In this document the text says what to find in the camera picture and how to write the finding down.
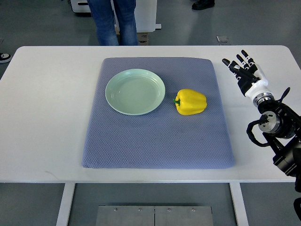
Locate white table leg right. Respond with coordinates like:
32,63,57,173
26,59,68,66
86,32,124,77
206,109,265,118
230,182,249,226

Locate blue-grey quilted mat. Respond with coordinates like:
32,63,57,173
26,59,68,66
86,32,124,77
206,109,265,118
82,57,234,169

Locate cardboard box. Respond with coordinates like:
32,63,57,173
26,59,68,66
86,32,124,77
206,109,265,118
116,32,149,46

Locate person in blue jeans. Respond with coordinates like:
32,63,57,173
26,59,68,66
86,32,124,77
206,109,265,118
88,0,138,46

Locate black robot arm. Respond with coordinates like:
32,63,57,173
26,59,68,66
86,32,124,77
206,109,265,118
246,88,301,193

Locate white appliance with slot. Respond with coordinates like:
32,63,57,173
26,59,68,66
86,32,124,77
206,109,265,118
70,0,91,13

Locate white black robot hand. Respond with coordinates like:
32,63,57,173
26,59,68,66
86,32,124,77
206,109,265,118
222,50,268,98

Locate light green plate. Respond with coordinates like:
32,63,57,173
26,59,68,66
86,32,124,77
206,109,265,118
105,69,166,116

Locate black white sneaker at left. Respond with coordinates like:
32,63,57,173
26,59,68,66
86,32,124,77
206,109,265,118
0,53,12,64

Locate white table leg left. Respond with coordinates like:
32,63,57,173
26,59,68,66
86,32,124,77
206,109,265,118
56,182,75,226

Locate black shoe top right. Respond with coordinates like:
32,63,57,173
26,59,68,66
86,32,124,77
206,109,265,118
192,0,215,11

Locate white table leg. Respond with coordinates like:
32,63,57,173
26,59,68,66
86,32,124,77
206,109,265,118
56,182,75,226
230,182,249,226

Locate grey floor socket plate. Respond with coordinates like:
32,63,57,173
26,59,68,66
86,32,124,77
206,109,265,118
216,35,230,43

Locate grey metal base plate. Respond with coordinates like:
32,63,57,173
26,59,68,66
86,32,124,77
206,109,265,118
96,206,214,226

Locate yellow bell pepper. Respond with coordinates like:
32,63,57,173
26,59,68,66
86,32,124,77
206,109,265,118
173,89,207,116

